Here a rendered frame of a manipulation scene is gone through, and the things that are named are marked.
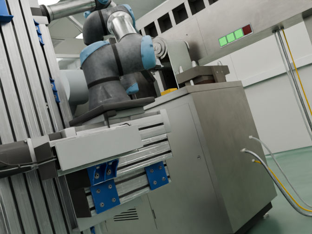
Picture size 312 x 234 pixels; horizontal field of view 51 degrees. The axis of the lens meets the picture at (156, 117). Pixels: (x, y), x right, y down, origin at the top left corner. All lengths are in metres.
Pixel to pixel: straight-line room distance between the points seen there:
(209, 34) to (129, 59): 1.31
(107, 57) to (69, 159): 0.44
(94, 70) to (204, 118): 0.82
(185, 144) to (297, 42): 3.02
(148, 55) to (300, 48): 3.55
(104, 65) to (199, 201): 1.02
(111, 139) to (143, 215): 1.32
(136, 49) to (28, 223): 0.65
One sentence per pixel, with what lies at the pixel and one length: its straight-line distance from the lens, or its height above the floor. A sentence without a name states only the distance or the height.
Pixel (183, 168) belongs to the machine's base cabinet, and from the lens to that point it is 1.86.
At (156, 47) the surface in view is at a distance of 2.20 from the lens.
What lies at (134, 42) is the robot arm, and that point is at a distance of 1.16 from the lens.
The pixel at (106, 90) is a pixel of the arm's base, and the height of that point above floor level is 0.87.
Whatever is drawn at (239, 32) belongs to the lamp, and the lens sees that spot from 2.27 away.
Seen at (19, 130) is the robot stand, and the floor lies 0.82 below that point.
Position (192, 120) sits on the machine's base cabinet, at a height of 0.71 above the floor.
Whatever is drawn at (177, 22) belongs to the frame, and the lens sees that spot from 2.58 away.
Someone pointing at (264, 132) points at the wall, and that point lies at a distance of 4.78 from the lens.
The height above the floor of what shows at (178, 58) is 1.15.
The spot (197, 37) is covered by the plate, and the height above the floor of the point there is 1.29.
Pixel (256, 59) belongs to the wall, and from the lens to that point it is 4.74.
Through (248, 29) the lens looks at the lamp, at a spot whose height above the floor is 1.18.
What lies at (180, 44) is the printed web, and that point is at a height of 1.26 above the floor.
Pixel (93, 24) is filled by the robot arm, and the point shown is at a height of 1.24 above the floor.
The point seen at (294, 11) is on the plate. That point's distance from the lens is 2.16.
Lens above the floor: 0.67
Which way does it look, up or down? 4 degrees up
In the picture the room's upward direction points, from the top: 16 degrees counter-clockwise
